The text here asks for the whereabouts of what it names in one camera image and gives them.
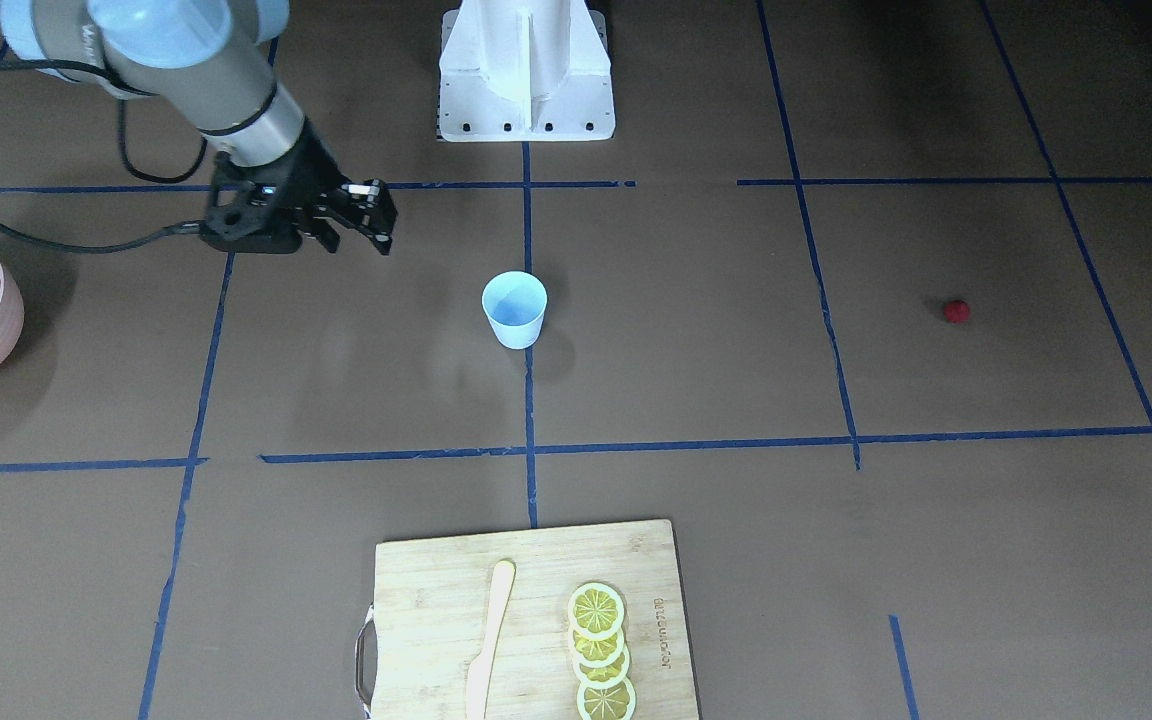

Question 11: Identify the bamboo cutting board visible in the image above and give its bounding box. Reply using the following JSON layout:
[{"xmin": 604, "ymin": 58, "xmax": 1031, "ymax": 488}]
[{"xmin": 358, "ymin": 520, "xmax": 700, "ymax": 719}]

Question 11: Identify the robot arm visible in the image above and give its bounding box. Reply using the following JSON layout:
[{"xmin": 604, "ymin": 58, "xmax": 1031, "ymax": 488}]
[{"xmin": 0, "ymin": 1, "xmax": 397, "ymax": 255}]

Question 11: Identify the lemon slice nearest board centre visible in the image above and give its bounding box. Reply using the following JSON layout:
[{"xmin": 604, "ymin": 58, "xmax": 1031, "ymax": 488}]
[{"xmin": 566, "ymin": 582, "xmax": 626, "ymax": 641}]

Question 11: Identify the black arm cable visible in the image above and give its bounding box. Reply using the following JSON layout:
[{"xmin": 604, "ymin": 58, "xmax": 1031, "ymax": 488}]
[{"xmin": 0, "ymin": 60, "xmax": 227, "ymax": 255}]

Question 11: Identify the light blue paper cup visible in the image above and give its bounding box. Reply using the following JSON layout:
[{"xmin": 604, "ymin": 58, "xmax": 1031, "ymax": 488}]
[{"xmin": 482, "ymin": 272, "xmax": 548, "ymax": 350}]

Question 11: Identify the lemon slice nearest board edge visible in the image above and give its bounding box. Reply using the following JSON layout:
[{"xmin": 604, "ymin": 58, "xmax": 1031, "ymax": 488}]
[{"xmin": 576, "ymin": 679, "xmax": 637, "ymax": 720}]

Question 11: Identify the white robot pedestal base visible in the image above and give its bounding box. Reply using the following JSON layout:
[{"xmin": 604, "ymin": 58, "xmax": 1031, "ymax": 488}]
[{"xmin": 435, "ymin": 1, "xmax": 616, "ymax": 143}]

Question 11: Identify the red strawberry on table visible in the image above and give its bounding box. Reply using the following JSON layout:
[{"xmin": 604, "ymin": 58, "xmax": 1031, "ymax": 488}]
[{"xmin": 941, "ymin": 300, "xmax": 972, "ymax": 325}]

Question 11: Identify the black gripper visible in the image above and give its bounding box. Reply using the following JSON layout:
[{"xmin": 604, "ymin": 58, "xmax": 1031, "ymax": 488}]
[{"xmin": 198, "ymin": 122, "xmax": 397, "ymax": 256}]

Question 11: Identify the yellow plastic knife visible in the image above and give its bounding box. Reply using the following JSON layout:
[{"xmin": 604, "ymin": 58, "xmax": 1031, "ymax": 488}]
[{"xmin": 463, "ymin": 559, "xmax": 516, "ymax": 719}]

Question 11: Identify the lemon slice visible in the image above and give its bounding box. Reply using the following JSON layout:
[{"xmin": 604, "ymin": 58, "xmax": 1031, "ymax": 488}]
[
  {"xmin": 570, "ymin": 630, "xmax": 626, "ymax": 669},
  {"xmin": 573, "ymin": 647, "xmax": 632, "ymax": 691}
]

